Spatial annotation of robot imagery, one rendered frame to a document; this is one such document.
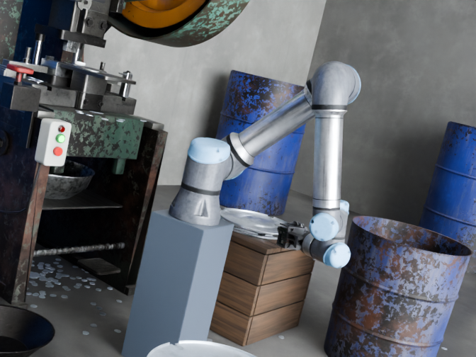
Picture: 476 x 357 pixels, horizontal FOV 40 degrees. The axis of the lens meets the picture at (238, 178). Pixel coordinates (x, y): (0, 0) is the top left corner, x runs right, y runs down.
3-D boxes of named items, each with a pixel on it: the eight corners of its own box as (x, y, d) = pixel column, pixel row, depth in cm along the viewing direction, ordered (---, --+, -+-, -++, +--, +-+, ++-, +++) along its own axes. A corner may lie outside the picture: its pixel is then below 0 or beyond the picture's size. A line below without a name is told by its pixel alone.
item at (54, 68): (89, 81, 236) (92, 68, 236) (54, 75, 224) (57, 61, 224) (74, 76, 242) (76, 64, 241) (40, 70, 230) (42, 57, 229)
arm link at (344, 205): (346, 205, 184) (341, 243, 186) (352, 200, 195) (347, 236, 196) (318, 200, 187) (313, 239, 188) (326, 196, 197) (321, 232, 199)
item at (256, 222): (236, 207, 258) (236, 205, 258) (305, 229, 248) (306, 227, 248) (206, 216, 231) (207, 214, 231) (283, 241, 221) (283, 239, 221)
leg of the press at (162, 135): (149, 292, 252) (200, 59, 237) (126, 296, 243) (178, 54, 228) (14, 217, 306) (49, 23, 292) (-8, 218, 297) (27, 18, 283)
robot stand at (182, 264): (201, 361, 204) (234, 224, 197) (169, 380, 189) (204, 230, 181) (155, 339, 212) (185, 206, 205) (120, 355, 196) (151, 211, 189)
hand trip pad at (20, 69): (31, 95, 195) (36, 69, 194) (13, 93, 190) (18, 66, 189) (18, 90, 199) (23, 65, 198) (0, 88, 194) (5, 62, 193)
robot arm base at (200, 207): (228, 222, 197) (235, 190, 195) (202, 228, 183) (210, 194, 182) (186, 207, 203) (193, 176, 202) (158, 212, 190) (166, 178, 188)
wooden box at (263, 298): (298, 326, 253) (321, 240, 247) (242, 347, 222) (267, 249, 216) (218, 287, 275) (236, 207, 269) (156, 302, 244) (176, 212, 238)
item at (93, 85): (129, 120, 222) (138, 80, 220) (98, 115, 211) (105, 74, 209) (83, 103, 237) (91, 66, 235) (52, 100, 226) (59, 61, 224)
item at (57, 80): (98, 91, 237) (99, 83, 237) (51, 84, 221) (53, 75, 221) (71, 83, 247) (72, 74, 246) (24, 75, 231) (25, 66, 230)
